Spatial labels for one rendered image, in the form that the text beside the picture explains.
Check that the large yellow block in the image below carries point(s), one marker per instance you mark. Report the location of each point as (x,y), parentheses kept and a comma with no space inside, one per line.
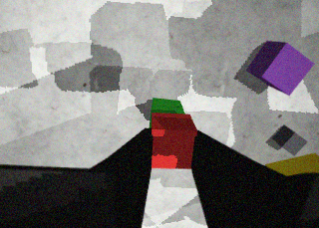
(303,164)

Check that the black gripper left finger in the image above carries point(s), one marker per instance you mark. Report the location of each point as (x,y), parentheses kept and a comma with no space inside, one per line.
(110,194)

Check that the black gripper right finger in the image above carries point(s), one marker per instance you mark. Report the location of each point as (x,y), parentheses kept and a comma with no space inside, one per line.
(237,192)

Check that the purple block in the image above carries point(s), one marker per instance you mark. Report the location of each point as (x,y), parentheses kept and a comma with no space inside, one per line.
(280,66)

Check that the red block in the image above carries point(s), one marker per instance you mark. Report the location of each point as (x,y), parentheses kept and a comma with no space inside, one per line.
(173,140)

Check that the green block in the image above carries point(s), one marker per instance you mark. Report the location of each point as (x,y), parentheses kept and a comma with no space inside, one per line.
(167,103)
(165,110)

